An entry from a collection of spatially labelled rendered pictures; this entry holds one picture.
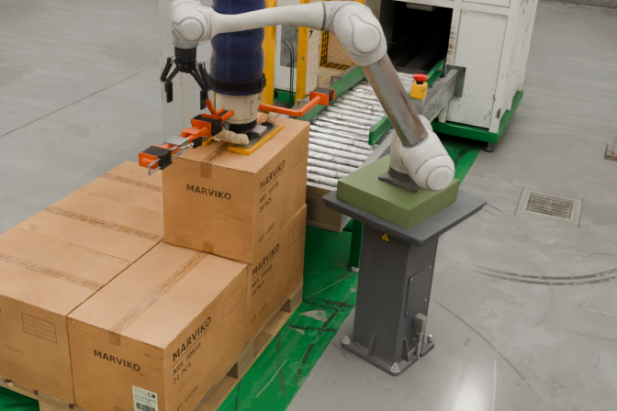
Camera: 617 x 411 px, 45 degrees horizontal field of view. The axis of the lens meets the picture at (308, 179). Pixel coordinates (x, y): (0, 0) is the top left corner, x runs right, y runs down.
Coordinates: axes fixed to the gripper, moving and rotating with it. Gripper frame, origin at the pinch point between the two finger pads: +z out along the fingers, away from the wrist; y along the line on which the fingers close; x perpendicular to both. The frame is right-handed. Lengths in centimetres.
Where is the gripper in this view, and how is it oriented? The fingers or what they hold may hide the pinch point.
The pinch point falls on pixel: (185, 102)
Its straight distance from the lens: 271.4
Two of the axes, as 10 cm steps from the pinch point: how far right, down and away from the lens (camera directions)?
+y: -9.2, -2.1, 3.2
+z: -0.6, 9.0, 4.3
